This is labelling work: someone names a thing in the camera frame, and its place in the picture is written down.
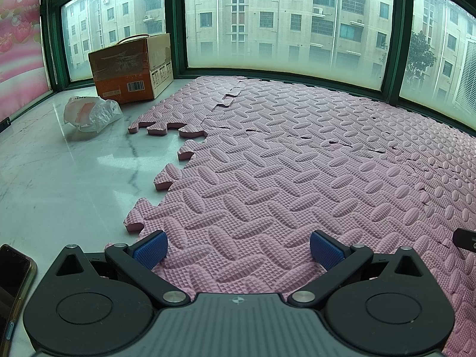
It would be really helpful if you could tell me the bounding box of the brown cardboard box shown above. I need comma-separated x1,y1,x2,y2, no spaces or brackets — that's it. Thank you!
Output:
88,33,173,104

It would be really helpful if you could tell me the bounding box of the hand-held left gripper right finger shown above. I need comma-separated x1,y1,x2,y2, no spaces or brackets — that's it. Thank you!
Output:
287,231,422,309

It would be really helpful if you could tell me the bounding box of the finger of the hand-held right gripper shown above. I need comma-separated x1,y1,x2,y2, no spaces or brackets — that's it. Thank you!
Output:
453,228,476,250

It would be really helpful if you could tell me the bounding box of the black smartphone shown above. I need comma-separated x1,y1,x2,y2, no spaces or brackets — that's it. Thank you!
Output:
0,244,38,357

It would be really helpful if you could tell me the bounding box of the pink patterned curtain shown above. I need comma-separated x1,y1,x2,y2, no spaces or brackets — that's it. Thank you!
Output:
0,0,51,124

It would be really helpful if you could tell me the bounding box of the white louvred grille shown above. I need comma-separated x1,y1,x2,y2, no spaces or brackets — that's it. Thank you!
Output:
454,33,476,111

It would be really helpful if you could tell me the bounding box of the clear plastic bag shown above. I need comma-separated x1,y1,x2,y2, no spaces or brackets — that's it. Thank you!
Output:
63,96,123,134

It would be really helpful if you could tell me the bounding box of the loose pink foam strip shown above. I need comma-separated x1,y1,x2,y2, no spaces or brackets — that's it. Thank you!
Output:
127,113,209,139

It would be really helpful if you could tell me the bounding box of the dark green window frame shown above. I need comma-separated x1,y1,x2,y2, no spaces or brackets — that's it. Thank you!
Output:
39,0,476,134

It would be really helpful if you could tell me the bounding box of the beige apartment building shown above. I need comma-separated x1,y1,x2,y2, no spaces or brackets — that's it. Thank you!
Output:
61,0,476,110

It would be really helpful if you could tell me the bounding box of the green tree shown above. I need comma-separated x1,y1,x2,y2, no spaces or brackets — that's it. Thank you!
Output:
405,30,438,87

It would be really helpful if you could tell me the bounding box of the pink foam puzzle mat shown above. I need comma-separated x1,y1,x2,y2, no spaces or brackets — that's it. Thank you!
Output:
106,75,476,357

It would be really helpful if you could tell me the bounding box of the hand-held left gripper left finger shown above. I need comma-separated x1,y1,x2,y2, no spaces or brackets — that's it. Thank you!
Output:
55,231,190,309

